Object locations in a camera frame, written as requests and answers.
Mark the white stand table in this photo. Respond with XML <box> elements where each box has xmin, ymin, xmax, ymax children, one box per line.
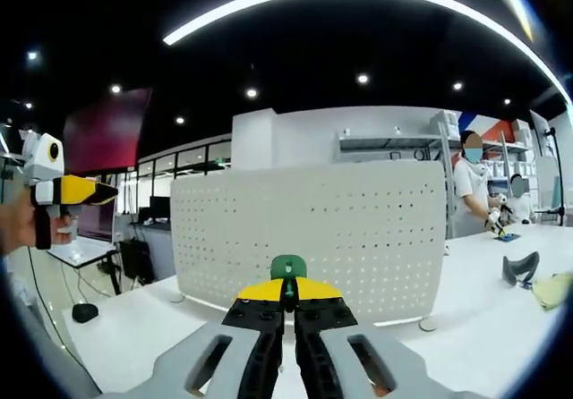
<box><xmin>47</xmin><ymin>235</ymin><xmax>124</xmax><ymax>297</ymax></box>

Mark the teal chair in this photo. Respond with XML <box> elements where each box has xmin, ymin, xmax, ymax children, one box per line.
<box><xmin>549</xmin><ymin>179</ymin><xmax>563</xmax><ymax>215</ymax></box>

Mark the large red wall screen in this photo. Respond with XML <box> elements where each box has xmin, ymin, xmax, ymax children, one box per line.
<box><xmin>62</xmin><ymin>88</ymin><xmax>153</xmax><ymax>175</ymax></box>

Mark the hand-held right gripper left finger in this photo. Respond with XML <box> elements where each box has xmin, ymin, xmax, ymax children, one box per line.
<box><xmin>151</xmin><ymin>276</ymin><xmax>287</xmax><ymax>399</ymax></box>

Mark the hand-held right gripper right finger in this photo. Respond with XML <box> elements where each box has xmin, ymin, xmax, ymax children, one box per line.
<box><xmin>293</xmin><ymin>276</ymin><xmax>431</xmax><ymax>399</ymax></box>

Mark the black rounded device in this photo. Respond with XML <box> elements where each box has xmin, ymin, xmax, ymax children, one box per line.
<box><xmin>71</xmin><ymin>302</ymin><xmax>99</xmax><ymax>324</ymax></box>

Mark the pale yellow cloth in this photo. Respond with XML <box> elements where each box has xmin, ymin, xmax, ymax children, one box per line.
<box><xmin>532</xmin><ymin>272</ymin><xmax>573</xmax><ymax>311</ymax></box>

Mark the row of white storage bins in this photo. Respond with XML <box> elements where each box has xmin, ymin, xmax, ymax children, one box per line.
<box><xmin>429</xmin><ymin>110</ymin><xmax>538</xmax><ymax>183</ymax></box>

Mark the green hook assembly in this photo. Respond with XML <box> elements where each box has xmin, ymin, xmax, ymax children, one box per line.
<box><xmin>269</xmin><ymin>255</ymin><xmax>308</xmax><ymax>314</ymax></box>

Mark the black computer case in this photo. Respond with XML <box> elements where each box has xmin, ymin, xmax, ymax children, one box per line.
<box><xmin>119</xmin><ymin>239</ymin><xmax>156</xmax><ymax>288</ymax></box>

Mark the white perforated mounting plate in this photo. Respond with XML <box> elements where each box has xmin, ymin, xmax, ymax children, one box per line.
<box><xmin>169</xmin><ymin>160</ymin><xmax>449</xmax><ymax>334</ymax></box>

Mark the black tripod stand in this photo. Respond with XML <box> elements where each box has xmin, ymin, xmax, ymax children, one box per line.
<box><xmin>543</xmin><ymin>125</ymin><xmax>569</xmax><ymax>228</ymax></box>

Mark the purple screen monitor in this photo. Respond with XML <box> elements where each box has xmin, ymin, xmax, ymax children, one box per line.
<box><xmin>73</xmin><ymin>195</ymin><xmax>118</xmax><ymax>246</ymax></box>

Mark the group of ceiling spotlights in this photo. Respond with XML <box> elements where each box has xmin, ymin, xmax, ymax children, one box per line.
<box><xmin>24</xmin><ymin>48</ymin><xmax>512</xmax><ymax>126</ymax></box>

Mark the dark grey hook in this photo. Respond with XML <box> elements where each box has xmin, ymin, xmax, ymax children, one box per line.
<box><xmin>500</xmin><ymin>251</ymin><xmax>541</xmax><ymax>287</ymax></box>

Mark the grey metal shelf rack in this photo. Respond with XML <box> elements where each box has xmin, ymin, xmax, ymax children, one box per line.
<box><xmin>338</xmin><ymin>110</ymin><xmax>538</xmax><ymax>185</ymax></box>

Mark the black desktop monitor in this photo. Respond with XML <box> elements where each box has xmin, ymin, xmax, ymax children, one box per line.
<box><xmin>138</xmin><ymin>195</ymin><xmax>172</xmax><ymax>226</ymax></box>

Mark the tilted flat screen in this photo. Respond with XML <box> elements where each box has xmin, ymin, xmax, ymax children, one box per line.
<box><xmin>531</xmin><ymin>111</ymin><xmax>554</xmax><ymax>159</ymax></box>

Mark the person's left hand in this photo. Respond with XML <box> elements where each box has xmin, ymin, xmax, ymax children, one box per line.
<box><xmin>0</xmin><ymin>192</ymin><xmax>75</xmax><ymax>255</ymax></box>

